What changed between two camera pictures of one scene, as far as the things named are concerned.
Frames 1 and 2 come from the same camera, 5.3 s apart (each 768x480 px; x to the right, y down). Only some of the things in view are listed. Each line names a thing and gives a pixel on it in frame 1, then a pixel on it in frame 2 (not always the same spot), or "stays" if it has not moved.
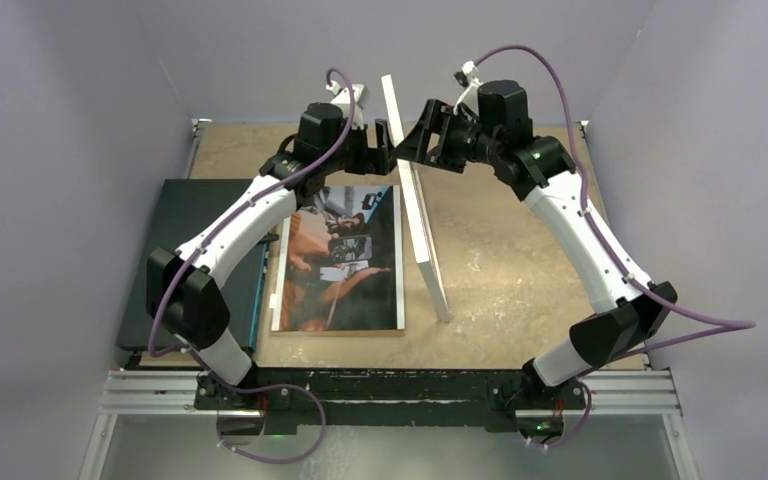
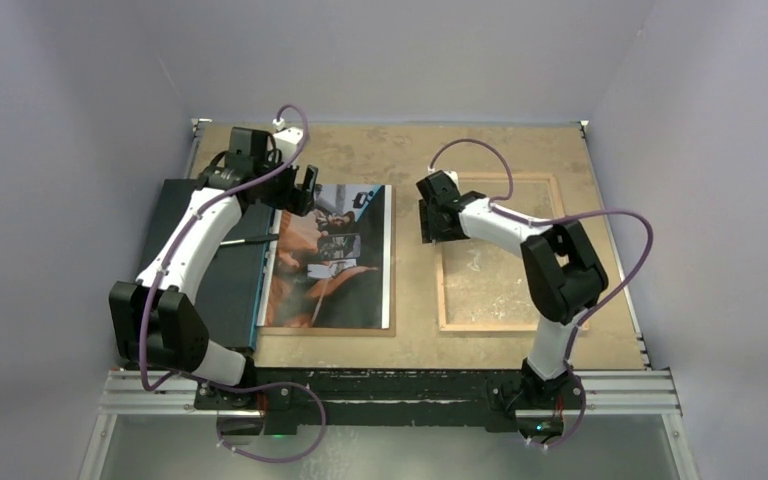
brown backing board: x=316 y=333 -> x=349 y=332
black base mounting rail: x=471 y=398 stays
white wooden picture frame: x=425 y=242 -> x=583 y=326
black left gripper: x=374 y=161 -> x=294 y=200
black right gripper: x=442 y=119 -> x=429 y=231
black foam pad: x=181 y=202 stays
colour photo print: x=340 y=262 stays
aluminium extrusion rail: x=595 y=394 stays
